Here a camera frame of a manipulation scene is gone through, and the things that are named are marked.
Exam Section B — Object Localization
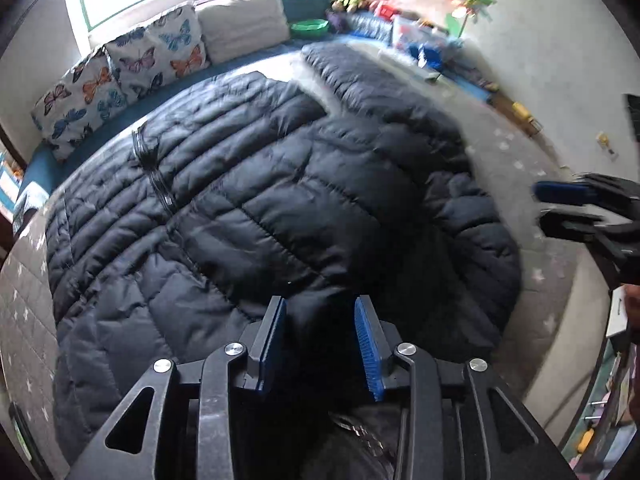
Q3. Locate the beige pillow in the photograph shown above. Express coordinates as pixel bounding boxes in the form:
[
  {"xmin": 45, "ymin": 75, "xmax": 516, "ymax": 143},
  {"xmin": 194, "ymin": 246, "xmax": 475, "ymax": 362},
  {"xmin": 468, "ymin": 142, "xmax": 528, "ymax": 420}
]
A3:
[{"xmin": 195, "ymin": 0, "xmax": 292, "ymax": 64}]

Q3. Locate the butterfly print pillow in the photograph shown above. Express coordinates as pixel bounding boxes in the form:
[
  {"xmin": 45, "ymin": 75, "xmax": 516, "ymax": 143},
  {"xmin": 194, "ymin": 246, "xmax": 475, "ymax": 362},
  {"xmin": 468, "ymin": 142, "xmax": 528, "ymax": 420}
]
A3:
[
  {"xmin": 31, "ymin": 47, "xmax": 127, "ymax": 162},
  {"xmin": 104, "ymin": 4, "xmax": 209, "ymax": 106}
]

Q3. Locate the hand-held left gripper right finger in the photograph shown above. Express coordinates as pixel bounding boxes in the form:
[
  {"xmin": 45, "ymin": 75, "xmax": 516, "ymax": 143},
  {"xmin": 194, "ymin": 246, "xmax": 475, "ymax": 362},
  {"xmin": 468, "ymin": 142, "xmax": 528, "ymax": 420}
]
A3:
[{"xmin": 354, "ymin": 296, "xmax": 576, "ymax": 480}]

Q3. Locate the folded patterned cloth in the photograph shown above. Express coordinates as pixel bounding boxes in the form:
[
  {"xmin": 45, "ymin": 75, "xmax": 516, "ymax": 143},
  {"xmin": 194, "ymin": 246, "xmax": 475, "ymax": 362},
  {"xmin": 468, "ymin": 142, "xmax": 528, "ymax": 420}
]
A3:
[{"xmin": 14, "ymin": 180, "xmax": 51, "ymax": 233}]

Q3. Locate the yellow toy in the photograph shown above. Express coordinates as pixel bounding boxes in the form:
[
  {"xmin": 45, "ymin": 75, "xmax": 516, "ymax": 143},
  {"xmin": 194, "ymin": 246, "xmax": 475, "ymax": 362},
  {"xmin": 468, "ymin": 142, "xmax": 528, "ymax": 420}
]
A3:
[{"xmin": 511, "ymin": 102, "xmax": 545, "ymax": 135}]

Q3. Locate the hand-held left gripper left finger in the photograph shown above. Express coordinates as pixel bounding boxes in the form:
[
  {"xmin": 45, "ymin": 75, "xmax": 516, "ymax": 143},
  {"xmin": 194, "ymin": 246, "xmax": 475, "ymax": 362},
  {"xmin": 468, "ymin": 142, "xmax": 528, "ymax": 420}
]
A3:
[{"xmin": 65, "ymin": 296, "xmax": 288, "ymax": 480}]

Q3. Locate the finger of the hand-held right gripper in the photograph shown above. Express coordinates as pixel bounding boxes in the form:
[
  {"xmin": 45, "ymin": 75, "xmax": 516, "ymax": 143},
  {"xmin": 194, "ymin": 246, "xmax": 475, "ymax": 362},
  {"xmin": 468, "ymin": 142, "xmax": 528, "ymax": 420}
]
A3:
[
  {"xmin": 537, "ymin": 207, "xmax": 618, "ymax": 242},
  {"xmin": 533, "ymin": 174, "xmax": 608, "ymax": 207}
]

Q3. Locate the green plastic basin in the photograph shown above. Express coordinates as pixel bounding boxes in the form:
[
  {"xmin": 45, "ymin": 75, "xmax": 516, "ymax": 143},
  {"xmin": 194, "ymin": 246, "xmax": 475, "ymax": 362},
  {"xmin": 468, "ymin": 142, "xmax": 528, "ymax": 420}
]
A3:
[{"xmin": 290, "ymin": 18, "xmax": 331, "ymax": 39}]

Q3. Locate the black puffer jacket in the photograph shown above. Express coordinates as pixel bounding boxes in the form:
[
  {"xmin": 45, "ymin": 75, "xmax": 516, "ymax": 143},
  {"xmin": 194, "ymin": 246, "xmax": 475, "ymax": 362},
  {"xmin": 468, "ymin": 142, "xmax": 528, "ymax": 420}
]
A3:
[{"xmin": 45, "ymin": 40, "xmax": 523, "ymax": 480}]

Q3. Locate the flower wall decoration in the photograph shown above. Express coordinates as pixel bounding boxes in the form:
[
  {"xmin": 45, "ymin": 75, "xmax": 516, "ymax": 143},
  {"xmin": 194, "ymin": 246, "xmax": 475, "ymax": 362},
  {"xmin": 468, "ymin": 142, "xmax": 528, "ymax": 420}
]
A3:
[{"xmin": 444, "ymin": 0, "xmax": 497, "ymax": 40}]

